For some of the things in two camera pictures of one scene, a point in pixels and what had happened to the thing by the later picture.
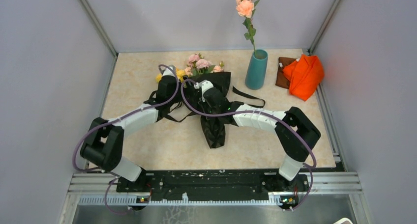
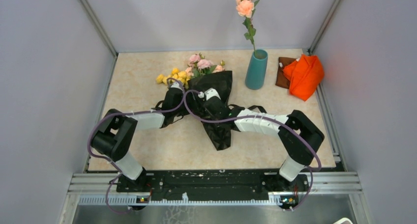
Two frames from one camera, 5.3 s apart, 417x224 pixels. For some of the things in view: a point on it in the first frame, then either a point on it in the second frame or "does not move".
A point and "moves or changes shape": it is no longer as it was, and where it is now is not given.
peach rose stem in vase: [246, 4] does not move
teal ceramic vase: [256, 70] does not move
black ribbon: [183, 114] moves or changes shape
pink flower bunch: [197, 65] does not move
